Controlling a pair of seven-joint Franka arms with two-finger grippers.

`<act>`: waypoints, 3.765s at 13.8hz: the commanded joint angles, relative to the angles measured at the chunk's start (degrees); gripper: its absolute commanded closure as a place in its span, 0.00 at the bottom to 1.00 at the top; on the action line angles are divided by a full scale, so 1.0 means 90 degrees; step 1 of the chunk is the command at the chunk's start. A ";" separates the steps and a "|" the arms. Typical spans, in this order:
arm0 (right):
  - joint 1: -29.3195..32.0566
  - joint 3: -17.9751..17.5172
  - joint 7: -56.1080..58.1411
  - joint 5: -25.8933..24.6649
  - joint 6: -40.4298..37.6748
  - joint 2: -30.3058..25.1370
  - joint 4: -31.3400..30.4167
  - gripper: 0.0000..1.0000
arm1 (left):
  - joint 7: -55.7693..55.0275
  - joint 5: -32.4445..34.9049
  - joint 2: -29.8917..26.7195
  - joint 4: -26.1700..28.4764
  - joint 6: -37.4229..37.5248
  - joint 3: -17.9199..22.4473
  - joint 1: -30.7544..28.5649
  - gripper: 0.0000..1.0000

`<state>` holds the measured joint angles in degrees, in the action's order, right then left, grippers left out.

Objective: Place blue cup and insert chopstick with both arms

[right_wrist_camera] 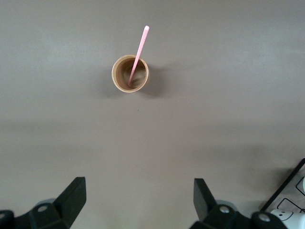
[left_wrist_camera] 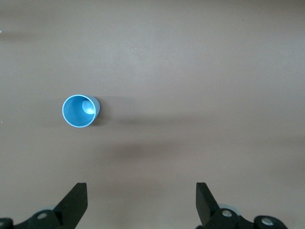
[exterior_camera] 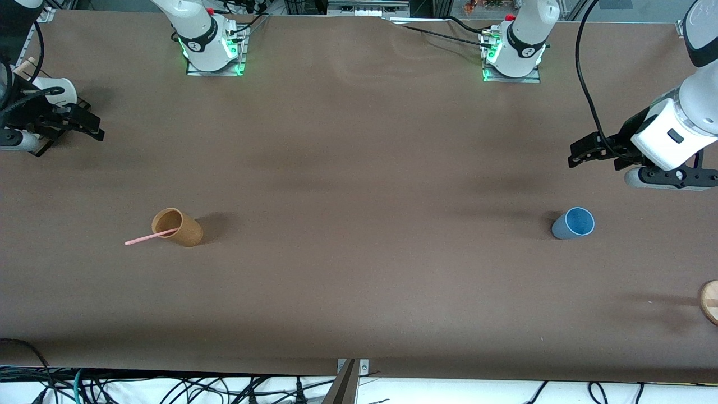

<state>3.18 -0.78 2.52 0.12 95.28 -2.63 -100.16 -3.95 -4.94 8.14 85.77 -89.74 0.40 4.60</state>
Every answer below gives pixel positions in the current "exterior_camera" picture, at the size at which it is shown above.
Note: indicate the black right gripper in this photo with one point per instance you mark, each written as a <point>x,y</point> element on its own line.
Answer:
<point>35,115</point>

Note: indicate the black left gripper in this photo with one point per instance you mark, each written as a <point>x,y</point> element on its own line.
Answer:
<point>626,135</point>

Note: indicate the blue cup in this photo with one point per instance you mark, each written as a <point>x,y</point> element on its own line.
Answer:
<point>575,223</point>

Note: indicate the pink chopstick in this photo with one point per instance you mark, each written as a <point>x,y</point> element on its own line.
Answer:
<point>140,239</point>

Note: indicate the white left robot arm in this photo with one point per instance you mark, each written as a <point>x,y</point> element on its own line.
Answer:
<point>527,33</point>

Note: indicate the white paper cup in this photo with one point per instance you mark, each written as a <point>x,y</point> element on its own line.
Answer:
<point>59,90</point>

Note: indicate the brown cup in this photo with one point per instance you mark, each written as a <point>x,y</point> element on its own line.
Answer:
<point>188,230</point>

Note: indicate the wooden stick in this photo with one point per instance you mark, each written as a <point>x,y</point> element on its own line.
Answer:
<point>23,67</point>

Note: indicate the round wooden disc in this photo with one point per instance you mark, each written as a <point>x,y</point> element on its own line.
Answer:
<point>711,300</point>

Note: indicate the dark metal bar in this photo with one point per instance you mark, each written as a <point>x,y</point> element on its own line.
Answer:
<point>343,387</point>

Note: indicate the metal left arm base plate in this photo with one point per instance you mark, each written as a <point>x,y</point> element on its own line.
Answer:
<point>533,78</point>

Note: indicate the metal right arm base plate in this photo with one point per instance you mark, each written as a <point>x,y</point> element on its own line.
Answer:
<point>193,72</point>

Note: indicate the aluminium frame profile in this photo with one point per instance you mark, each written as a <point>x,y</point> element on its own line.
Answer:
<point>367,7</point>

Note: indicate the metal table edge bracket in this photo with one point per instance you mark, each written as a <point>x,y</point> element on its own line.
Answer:
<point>364,367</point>

